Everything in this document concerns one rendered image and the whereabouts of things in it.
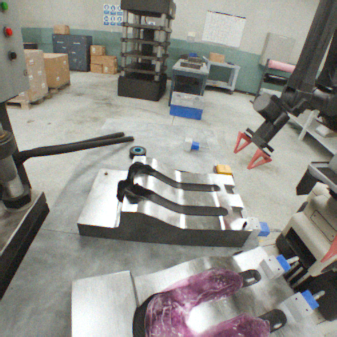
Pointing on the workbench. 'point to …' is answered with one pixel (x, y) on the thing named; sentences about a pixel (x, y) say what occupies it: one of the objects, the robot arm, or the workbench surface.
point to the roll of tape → (137, 152)
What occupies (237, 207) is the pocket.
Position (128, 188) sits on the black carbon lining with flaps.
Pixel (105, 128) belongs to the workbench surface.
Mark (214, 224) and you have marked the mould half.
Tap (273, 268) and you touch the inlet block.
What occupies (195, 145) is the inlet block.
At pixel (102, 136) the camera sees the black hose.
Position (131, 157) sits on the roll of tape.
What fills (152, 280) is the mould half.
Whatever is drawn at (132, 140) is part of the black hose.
